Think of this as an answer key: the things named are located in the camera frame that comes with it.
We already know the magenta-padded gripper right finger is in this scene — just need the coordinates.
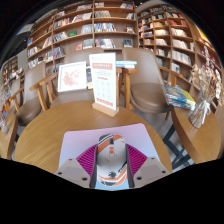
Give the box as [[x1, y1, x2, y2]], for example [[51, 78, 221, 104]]
[[124, 143, 172, 188]]

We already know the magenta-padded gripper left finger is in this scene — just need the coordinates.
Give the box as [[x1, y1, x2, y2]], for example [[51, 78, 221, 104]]
[[54, 143, 98, 189]]

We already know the white and orange computer mouse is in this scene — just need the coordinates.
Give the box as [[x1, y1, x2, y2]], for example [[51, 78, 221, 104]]
[[95, 133, 129, 188]]

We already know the pale purple-blue mouse pad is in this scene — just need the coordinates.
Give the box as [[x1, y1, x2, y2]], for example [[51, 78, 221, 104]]
[[58, 122, 160, 192]]

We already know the round wooden side table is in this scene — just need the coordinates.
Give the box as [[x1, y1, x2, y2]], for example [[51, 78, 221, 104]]
[[0, 114, 19, 160], [171, 99, 224, 164]]

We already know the tan padded wooden armchair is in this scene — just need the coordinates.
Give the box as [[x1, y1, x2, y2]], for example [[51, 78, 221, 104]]
[[121, 47, 193, 121], [29, 47, 131, 109], [6, 61, 48, 127]]

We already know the stack of colourful books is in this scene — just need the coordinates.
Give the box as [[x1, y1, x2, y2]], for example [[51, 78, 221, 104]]
[[163, 83, 197, 111]]

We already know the glass vase with cream flowers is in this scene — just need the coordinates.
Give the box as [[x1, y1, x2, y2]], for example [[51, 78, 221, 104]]
[[188, 46, 223, 129]]

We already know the white sign on wooden base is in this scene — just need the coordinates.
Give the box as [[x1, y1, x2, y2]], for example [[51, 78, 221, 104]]
[[88, 52, 120, 118]]

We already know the dark cover standing book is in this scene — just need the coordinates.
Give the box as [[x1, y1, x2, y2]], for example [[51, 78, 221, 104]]
[[85, 65, 94, 90]]

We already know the white framed pink flower picture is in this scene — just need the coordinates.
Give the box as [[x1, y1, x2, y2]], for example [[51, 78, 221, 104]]
[[57, 60, 88, 93]]

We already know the light blue book stack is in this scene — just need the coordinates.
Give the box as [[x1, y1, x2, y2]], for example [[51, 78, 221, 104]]
[[115, 59, 138, 70]]

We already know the distant wooden bookshelf unit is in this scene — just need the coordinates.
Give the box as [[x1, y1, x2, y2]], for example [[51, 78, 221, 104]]
[[1, 56, 19, 88]]

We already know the curved wooden bookshelf unit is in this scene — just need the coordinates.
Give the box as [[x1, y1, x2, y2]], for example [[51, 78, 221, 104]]
[[136, 3, 224, 101]]

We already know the wide wooden bookshelf unit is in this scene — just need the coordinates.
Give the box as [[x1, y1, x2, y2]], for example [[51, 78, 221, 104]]
[[26, 0, 139, 73]]

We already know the white hanging ceiling panel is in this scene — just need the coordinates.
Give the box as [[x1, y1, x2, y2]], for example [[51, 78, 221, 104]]
[[14, 23, 35, 36]]

